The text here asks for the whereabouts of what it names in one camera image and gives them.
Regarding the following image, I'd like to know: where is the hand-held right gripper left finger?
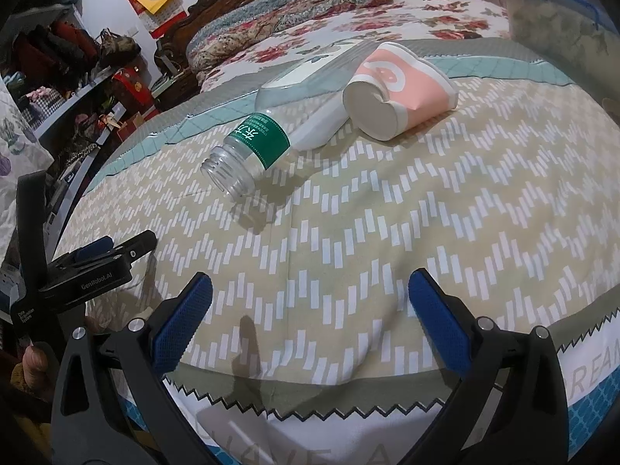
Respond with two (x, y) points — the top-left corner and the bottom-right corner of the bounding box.
(51, 271), (214, 465)

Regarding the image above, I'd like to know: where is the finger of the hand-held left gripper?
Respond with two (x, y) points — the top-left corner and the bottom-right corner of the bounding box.
(47, 230), (158, 272)

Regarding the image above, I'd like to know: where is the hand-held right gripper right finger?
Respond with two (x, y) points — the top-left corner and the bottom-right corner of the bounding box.
(407, 269), (570, 465)

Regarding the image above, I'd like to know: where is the clear bottle with green label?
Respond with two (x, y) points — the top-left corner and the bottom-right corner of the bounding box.
(200, 111), (292, 203)

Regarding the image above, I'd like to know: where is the person's left hand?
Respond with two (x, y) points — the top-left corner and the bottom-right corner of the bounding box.
(18, 343), (56, 400)

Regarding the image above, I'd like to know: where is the beige zigzag blanket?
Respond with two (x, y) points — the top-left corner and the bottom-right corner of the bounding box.
(62, 38), (620, 465)

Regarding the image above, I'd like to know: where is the pale floral cloth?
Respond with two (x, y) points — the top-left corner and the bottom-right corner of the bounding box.
(0, 80), (55, 265)

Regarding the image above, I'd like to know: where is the red gift box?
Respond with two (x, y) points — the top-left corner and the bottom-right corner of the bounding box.
(113, 65), (159, 113)

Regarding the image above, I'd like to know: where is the cluttered storage shelf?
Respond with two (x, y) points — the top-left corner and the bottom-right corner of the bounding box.
(0, 4), (124, 158)

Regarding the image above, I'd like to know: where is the brown handbag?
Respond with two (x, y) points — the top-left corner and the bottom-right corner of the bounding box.
(96, 28), (142, 65)

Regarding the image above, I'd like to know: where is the flat white box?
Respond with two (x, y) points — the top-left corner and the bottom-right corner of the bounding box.
(255, 41), (388, 152)

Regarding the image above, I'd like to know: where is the pink and white paper cup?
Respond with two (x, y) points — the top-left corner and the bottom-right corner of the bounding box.
(341, 41), (459, 143)

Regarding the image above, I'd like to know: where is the carved wooden headboard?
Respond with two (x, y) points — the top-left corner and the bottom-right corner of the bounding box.
(154, 0), (340, 89)

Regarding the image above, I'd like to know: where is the floral patchwork quilt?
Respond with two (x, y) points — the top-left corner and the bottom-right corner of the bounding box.
(186, 0), (408, 72)

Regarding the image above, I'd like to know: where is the floral bed sheet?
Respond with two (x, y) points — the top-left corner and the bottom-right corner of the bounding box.
(198, 0), (515, 94)

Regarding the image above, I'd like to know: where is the red and yellow wall calendar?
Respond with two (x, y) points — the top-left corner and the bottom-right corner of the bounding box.
(124, 0), (188, 40)

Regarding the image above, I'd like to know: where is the clear storage box blue handle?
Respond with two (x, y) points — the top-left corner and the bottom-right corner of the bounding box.
(489, 0), (620, 90)

